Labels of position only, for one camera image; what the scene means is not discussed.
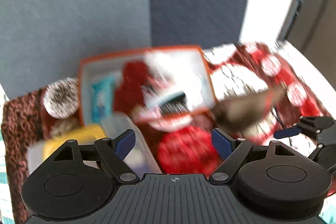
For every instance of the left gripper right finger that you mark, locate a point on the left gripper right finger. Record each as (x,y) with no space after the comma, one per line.
(233,152)

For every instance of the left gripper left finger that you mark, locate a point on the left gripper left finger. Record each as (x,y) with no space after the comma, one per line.
(112,152)

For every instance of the teal wet wipes pack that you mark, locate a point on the teal wet wipes pack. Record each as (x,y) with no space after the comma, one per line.
(102,93)

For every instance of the white textured cloth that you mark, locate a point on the white textured cloth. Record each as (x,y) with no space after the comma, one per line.
(172,72)

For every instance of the brown striped zip pouch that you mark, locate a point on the brown striped zip pouch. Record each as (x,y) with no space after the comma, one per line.
(236,114)

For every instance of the red patterned fleece blanket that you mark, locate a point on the red patterned fleece blanket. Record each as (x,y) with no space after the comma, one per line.
(255,85)

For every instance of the orange cardboard box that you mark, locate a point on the orange cardboard box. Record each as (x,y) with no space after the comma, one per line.
(130,73)

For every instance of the striped bed sheet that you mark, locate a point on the striped bed sheet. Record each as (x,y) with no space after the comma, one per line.
(6,205)

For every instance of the grey fabric panel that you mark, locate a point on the grey fabric panel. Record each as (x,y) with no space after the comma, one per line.
(44,40)

